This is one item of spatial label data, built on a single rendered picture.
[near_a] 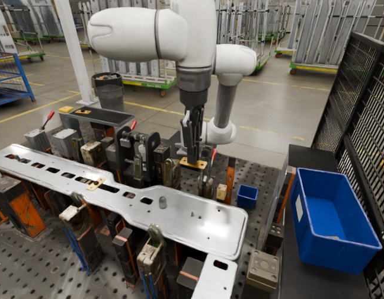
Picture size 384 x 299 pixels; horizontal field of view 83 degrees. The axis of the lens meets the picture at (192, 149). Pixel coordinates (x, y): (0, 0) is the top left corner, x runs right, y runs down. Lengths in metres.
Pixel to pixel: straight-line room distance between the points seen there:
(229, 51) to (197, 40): 0.56
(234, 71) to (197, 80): 0.55
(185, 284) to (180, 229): 0.18
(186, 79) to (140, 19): 0.15
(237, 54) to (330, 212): 0.74
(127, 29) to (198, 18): 0.15
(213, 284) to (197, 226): 0.20
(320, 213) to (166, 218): 0.57
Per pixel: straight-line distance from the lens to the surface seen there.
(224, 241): 0.81
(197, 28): 0.51
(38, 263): 1.31
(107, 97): 3.97
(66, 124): 1.55
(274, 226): 0.79
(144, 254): 0.74
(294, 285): 0.76
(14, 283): 1.30
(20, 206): 1.27
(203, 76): 0.54
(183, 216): 0.87
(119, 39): 0.54
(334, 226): 0.94
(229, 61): 1.05
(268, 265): 0.73
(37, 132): 1.55
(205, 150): 0.82
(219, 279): 0.75
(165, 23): 0.52
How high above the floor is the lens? 1.67
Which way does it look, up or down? 33 degrees down
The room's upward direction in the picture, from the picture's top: straight up
